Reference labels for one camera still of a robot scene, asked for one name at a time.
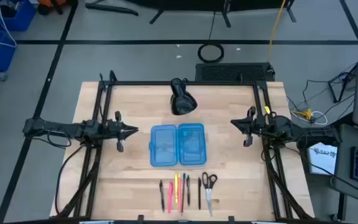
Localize orange bag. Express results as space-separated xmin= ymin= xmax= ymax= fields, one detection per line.
xmin=37 ymin=0 xmax=77 ymax=16

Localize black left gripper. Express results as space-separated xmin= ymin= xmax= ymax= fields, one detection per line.
xmin=103 ymin=111 xmax=139 ymax=153

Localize slim black pen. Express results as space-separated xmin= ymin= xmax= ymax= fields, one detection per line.
xmin=197 ymin=177 xmax=202 ymax=210

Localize yellow plug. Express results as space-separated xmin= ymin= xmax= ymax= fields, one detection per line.
xmin=292 ymin=108 xmax=313 ymax=121

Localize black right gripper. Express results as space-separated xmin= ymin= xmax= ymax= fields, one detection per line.
xmin=230 ymin=105 xmax=275 ymax=147

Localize blue plastic supply box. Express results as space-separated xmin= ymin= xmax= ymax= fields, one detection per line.
xmin=149 ymin=123 xmax=208 ymax=168

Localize pink highlighter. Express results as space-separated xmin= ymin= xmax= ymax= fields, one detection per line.
xmin=167 ymin=181 xmax=174 ymax=214

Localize black keyboard at top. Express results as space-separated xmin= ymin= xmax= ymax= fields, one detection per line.
xmin=195 ymin=62 xmax=276 ymax=83

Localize black bar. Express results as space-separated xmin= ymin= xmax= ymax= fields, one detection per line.
xmin=85 ymin=2 xmax=139 ymax=17

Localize black partition screen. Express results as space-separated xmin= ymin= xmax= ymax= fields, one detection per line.
xmin=126 ymin=0 xmax=297 ymax=29

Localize black aluminium table frame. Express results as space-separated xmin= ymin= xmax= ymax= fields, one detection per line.
xmin=51 ymin=70 xmax=315 ymax=224

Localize black handled scissors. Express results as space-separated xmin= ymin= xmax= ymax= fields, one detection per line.
xmin=201 ymin=171 xmax=218 ymax=218

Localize black retractable pen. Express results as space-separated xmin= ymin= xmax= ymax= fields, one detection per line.
xmin=158 ymin=179 xmax=166 ymax=213
xmin=186 ymin=174 xmax=191 ymax=207

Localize grey desk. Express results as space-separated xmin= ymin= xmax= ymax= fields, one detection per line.
xmin=331 ymin=123 xmax=358 ymax=202

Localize black arm base cable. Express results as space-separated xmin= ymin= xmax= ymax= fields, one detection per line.
xmin=53 ymin=143 xmax=88 ymax=216

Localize yellow cable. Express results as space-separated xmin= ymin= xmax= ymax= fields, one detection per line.
xmin=268 ymin=0 xmax=287 ymax=62

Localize black coiled cable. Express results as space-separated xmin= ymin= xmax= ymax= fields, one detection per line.
xmin=197 ymin=11 xmax=225 ymax=63

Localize red pen with blue cap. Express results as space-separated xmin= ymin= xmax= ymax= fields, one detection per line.
xmin=181 ymin=172 xmax=186 ymax=215

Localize white box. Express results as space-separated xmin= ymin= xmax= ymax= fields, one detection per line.
xmin=307 ymin=142 xmax=339 ymax=176

